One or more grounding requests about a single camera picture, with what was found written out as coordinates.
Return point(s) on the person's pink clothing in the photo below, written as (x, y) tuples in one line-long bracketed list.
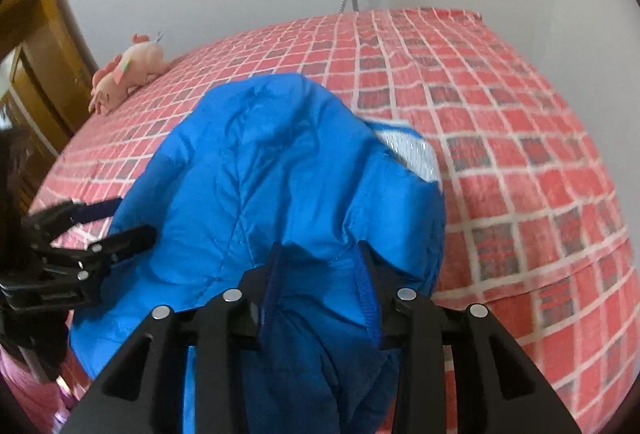
[(30, 399)]

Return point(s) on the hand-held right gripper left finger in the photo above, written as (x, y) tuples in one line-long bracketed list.
[(268, 294)]

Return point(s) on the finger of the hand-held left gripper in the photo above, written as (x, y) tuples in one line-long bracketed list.
[(130, 241), (97, 210)]

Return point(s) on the pink plush toy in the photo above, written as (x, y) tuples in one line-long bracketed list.
[(130, 68)]

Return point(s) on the red checked bed sheet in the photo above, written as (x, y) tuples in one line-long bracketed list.
[(500, 138)]

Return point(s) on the wooden door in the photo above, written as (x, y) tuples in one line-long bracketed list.
[(45, 38)]

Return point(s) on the blue padded jacket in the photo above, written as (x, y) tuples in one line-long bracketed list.
[(275, 174)]

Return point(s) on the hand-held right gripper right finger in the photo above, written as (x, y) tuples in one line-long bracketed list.
[(392, 314)]

